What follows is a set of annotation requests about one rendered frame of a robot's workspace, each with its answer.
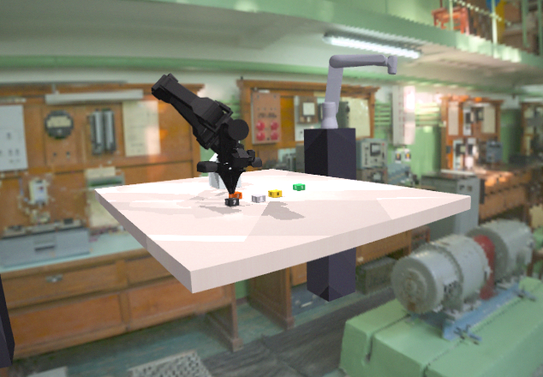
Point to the small green block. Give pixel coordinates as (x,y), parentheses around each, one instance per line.
(299,187)

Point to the yellow block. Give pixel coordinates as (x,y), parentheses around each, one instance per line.
(275,193)

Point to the orange block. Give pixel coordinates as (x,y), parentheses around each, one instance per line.
(237,195)

